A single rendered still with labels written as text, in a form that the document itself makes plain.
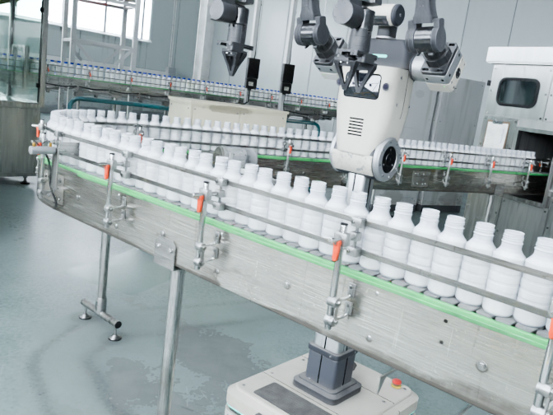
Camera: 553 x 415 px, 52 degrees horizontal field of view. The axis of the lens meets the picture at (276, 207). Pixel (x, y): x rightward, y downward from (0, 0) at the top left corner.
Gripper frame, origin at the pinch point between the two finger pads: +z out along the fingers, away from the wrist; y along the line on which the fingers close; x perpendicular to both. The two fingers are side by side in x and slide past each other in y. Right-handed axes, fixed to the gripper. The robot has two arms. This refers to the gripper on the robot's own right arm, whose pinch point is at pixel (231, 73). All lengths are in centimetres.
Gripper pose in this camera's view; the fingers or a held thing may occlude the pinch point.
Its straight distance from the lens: 182.5
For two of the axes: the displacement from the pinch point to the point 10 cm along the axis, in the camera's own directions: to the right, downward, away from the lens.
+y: -6.6, 0.5, -7.5
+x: 7.4, 2.3, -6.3
